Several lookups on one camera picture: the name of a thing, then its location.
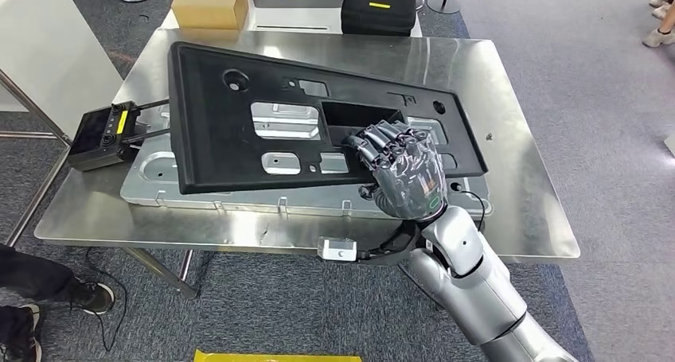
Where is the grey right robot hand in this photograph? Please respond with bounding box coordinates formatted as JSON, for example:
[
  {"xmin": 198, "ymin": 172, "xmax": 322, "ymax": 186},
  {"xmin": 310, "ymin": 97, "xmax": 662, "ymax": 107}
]
[{"xmin": 342, "ymin": 119, "xmax": 449, "ymax": 223}]

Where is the black plastic plate part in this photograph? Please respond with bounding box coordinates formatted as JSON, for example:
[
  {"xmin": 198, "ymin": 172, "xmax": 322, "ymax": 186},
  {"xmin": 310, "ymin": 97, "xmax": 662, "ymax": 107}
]
[{"xmin": 167, "ymin": 41, "xmax": 489, "ymax": 196}]

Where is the stainless steel workbench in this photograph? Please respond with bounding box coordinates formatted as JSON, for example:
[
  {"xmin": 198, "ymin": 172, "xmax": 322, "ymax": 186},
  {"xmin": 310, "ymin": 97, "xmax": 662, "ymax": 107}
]
[{"xmin": 33, "ymin": 27, "xmax": 581, "ymax": 301}]

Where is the black box with yellow mark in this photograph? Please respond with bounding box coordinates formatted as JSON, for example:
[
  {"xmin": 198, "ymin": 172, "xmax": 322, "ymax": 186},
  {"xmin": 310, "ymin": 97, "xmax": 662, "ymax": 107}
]
[{"xmin": 340, "ymin": 0, "xmax": 418, "ymax": 37}]

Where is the yellow floor tape square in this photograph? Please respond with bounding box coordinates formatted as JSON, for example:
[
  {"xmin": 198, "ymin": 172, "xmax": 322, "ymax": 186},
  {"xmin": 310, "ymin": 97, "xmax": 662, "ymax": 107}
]
[{"xmin": 193, "ymin": 348, "xmax": 363, "ymax": 362}]

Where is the stamped sheet metal panel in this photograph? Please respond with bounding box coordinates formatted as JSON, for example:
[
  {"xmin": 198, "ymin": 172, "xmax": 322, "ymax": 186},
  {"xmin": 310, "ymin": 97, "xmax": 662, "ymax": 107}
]
[{"xmin": 119, "ymin": 102, "xmax": 494, "ymax": 221}]

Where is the brown cardboard box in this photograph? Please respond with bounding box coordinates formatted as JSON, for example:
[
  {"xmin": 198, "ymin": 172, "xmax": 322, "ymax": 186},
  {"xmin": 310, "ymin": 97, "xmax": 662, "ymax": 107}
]
[{"xmin": 170, "ymin": 0, "xmax": 249, "ymax": 31}]

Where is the person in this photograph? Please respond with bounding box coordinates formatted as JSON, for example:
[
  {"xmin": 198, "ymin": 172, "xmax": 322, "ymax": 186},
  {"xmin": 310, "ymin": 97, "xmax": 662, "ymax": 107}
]
[
  {"xmin": 642, "ymin": 0, "xmax": 675, "ymax": 49},
  {"xmin": 0, "ymin": 243, "xmax": 116, "ymax": 362}
]

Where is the black wifi router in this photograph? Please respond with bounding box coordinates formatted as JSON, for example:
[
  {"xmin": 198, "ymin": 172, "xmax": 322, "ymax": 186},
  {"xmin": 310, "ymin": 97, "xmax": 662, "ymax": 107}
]
[{"xmin": 67, "ymin": 99, "xmax": 173, "ymax": 173}]

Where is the white panel steel-leg table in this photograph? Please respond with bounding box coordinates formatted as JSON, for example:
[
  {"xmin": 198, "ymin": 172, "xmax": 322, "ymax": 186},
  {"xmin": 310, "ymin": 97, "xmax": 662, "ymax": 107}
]
[{"xmin": 0, "ymin": 0, "xmax": 123, "ymax": 247}]

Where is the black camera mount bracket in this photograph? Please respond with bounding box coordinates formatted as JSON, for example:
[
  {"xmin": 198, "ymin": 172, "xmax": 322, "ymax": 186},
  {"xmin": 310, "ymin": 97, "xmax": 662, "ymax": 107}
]
[{"xmin": 356, "ymin": 220, "xmax": 423, "ymax": 267}]

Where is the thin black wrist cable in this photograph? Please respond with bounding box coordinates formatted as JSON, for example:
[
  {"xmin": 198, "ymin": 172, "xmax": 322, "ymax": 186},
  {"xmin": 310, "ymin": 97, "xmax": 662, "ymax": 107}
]
[{"xmin": 455, "ymin": 190, "xmax": 486, "ymax": 232}]

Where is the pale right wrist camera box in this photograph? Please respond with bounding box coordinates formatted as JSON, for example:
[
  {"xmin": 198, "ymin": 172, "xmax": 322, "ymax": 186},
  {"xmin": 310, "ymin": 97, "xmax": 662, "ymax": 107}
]
[{"xmin": 317, "ymin": 236, "xmax": 358, "ymax": 262}]

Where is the black floor cable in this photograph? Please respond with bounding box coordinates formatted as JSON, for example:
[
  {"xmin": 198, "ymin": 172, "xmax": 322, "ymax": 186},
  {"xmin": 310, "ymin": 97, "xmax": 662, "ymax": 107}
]
[{"xmin": 84, "ymin": 247, "xmax": 129, "ymax": 352}]

